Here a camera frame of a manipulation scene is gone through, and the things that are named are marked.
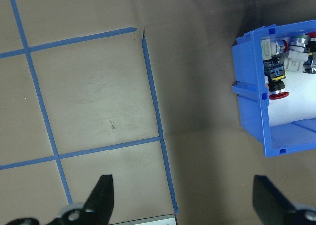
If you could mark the orange grey pilot light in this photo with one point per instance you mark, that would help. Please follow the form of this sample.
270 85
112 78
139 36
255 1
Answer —
266 85

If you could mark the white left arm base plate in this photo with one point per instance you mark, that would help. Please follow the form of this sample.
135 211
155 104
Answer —
148 221

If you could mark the blue plastic button bin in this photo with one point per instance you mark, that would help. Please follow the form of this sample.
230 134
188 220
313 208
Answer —
254 111

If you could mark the red button green white block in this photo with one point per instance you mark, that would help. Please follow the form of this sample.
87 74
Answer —
271 48

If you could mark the white body push button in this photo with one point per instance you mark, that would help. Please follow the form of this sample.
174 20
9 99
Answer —
296 59

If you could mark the white paper bin liner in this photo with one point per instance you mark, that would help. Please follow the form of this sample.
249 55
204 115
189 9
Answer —
296 106

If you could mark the red mushroom emergency button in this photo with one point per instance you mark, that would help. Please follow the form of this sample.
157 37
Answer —
276 79

